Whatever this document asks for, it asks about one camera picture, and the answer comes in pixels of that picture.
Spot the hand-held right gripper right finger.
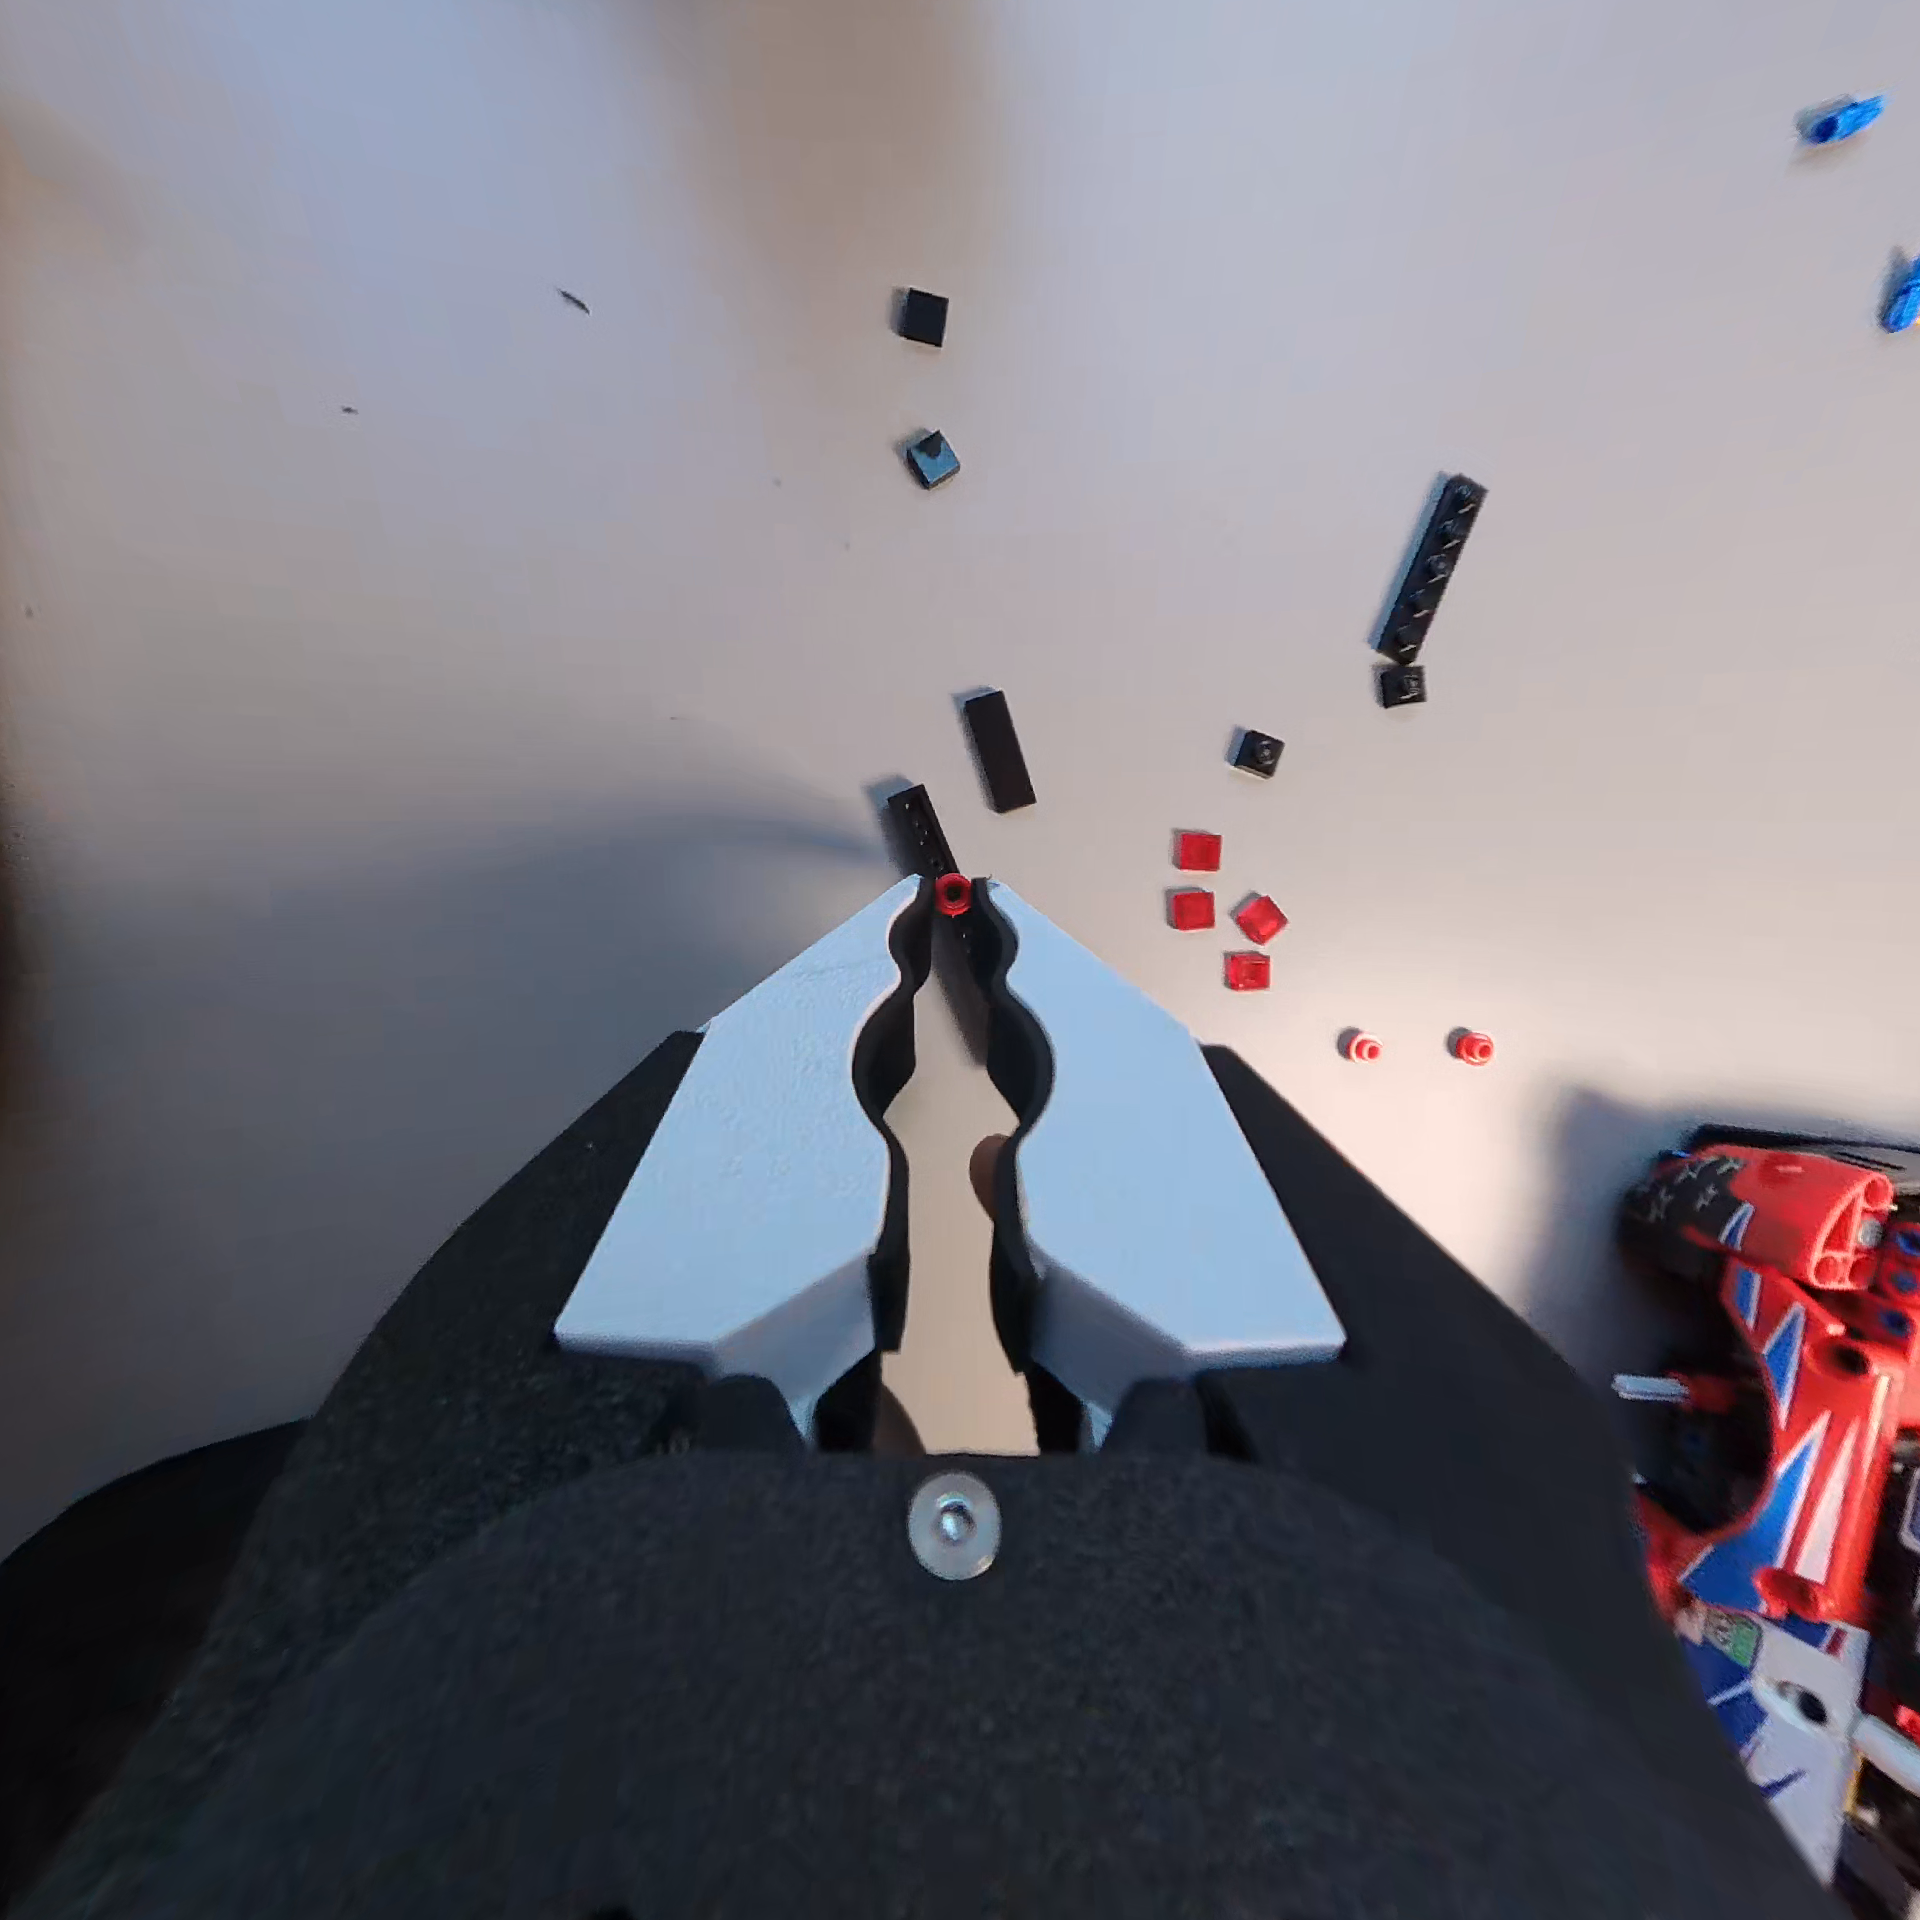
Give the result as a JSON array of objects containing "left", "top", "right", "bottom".
[{"left": 970, "top": 882, "right": 1349, "bottom": 1452}]

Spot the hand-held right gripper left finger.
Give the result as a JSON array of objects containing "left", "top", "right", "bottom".
[{"left": 551, "top": 880, "right": 937, "bottom": 1452}]

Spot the black smooth lego tile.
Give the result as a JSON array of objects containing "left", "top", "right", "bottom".
[{"left": 956, "top": 688, "right": 1043, "bottom": 816}]

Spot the pile of colourful lego pieces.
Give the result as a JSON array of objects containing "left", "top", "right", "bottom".
[{"left": 1799, "top": 92, "right": 1920, "bottom": 338}]

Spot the partly built lego car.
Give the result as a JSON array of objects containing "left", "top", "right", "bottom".
[{"left": 1609, "top": 1123, "right": 1920, "bottom": 1893}]

